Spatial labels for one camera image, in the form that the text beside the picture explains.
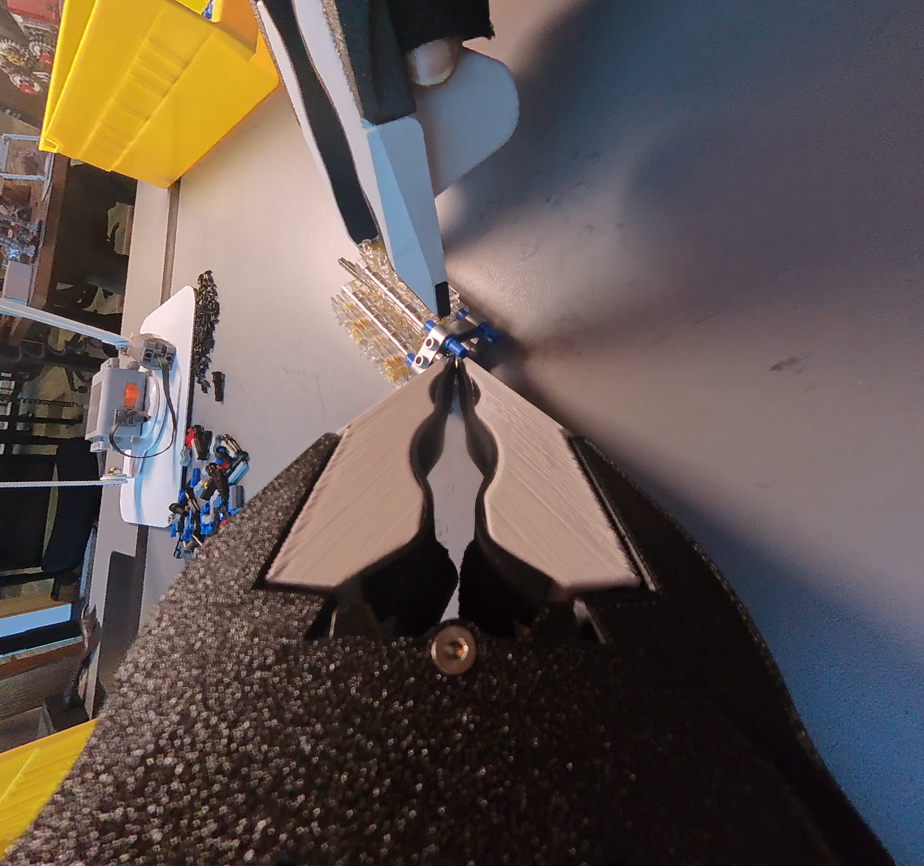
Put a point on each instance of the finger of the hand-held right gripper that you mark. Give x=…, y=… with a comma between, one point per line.
x=317, y=122
x=404, y=194

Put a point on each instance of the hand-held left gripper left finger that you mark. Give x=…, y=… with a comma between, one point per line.
x=354, y=505

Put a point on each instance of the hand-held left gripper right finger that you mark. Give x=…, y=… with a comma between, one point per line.
x=556, y=505

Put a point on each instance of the clear block with yellow pistons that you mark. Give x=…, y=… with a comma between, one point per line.
x=382, y=317

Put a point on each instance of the grey beam frame with holes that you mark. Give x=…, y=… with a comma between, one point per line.
x=433, y=346

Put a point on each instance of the pile of mixed building parts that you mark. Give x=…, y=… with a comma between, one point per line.
x=213, y=490

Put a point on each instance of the yellow plastic bin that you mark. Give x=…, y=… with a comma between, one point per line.
x=36, y=772
x=144, y=86

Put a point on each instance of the black pin connector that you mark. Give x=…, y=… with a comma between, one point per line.
x=218, y=387

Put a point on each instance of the pile of black pins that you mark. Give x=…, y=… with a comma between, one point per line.
x=206, y=332

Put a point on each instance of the white and wooden book stand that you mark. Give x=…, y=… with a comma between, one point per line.
x=166, y=346

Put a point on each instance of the grey motor block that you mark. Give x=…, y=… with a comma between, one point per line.
x=115, y=396

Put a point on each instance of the toy engine kit box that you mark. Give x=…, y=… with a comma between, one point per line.
x=29, y=21

